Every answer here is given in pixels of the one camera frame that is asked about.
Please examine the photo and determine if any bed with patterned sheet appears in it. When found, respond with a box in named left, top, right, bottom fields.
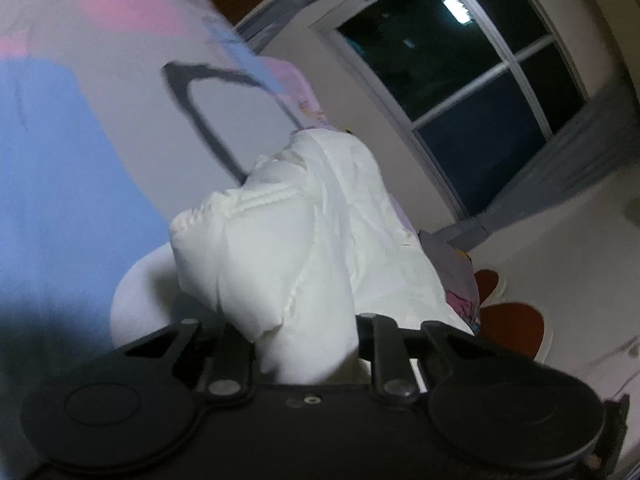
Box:
left=0, top=0, right=321, bottom=480

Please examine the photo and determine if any pink blanket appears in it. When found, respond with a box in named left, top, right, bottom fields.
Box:
left=257, top=57, right=328, bottom=132

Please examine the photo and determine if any sliding glass window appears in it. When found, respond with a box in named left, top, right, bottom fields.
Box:
left=311, top=0, right=590, bottom=217

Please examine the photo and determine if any grey curtain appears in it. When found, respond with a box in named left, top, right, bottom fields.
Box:
left=234, top=0, right=326, bottom=56
left=447, top=85, right=640, bottom=252

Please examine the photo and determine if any white puffer jacket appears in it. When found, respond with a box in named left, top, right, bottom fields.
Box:
left=169, top=129, right=476, bottom=386

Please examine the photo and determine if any stack of folded clothes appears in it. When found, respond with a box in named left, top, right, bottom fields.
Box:
left=419, top=230, right=484, bottom=337

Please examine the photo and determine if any brown and white headboard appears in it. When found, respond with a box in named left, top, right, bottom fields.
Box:
left=472, top=269, right=557, bottom=362

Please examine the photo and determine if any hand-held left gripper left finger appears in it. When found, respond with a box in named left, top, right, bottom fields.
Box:
left=125, top=317, right=259, bottom=404

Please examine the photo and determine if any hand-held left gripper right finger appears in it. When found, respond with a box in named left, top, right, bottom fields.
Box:
left=356, top=312, right=476, bottom=404

